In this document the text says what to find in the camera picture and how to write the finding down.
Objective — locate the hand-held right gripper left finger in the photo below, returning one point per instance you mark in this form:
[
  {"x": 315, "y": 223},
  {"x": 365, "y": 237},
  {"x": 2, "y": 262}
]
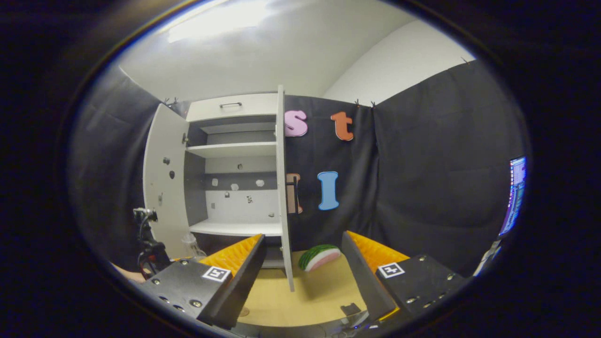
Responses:
[{"x": 244, "y": 277}]

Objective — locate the toy watermelon slice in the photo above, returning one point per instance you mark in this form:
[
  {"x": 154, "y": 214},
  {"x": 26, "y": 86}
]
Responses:
[{"x": 319, "y": 257}]

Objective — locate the clear bottle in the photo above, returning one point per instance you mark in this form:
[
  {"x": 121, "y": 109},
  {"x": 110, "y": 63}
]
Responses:
[{"x": 193, "y": 245}]

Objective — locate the black backdrop cloth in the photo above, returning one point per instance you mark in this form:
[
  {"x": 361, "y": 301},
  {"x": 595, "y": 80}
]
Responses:
[{"x": 422, "y": 164}]

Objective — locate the round brown coaster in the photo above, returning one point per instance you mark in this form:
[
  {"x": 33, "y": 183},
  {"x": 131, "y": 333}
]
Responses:
[{"x": 243, "y": 311}]

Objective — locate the white cabinet drawer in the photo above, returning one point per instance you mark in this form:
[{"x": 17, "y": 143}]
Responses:
[{"x": 253, "y": 105}]

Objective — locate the computer monitor screen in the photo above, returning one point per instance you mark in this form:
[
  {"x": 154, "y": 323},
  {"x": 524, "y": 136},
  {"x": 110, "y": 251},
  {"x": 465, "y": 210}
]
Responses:
[{"x": 515, "y": 197}]

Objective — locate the white cabinet door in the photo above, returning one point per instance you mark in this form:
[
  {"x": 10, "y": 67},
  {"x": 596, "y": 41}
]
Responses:
[
  {"x": 283, "y": 188},
  {"x": 164, "y": 188}
]

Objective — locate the white cabinet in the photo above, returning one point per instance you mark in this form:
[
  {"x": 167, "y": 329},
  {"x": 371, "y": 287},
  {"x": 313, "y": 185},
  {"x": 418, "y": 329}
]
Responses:
[{"x": 235, "y": 150}]

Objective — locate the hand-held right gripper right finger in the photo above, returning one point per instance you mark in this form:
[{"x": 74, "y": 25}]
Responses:
[{"x": 364, "y": 277}]

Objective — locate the ceiling light panel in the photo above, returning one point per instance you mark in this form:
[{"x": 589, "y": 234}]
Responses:
[{"x": 220, "y": 21}]

